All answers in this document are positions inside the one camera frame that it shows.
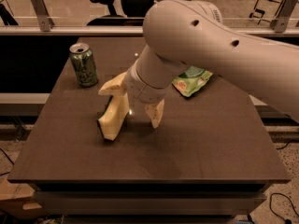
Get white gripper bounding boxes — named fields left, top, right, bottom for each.
left=98, top=63, right=167, bottom=129

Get yellow green sponge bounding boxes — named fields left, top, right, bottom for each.
left=97, top=94, right=129, bottom=141

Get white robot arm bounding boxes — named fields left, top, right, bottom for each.
left=99, top=0, right=299, bottom=121

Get green snack bag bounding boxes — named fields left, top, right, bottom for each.
left=172, top=66, right=213, bottom=97

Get green soda can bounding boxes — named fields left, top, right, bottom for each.
left=69, top=43, right=98, bottom=87

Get black office chair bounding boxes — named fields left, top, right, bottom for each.
left=87, top=0, right=155, bottom=26

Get cardboard box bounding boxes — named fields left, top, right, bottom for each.
left=0, top=178, right=48, bottom=220

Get wooden stool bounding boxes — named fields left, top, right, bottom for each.
left=249, top=0, right=283, bottom=24

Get left metal bracket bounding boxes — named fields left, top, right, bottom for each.
left=30, top=0, right=54, bottom=32

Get black floor cable left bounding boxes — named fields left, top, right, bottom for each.
left=0, top=147, right=15, bottom=177

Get black floor cable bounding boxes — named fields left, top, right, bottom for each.
left=0, top=147, right=15, bottom=177
left=268, top=192, right=299, bottom=224

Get right metal bracket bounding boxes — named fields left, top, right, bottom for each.
left=270, top=0, right=298, bottom=33

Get black floor cable right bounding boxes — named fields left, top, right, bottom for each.
left=268, top=192, right=299, bottom=224

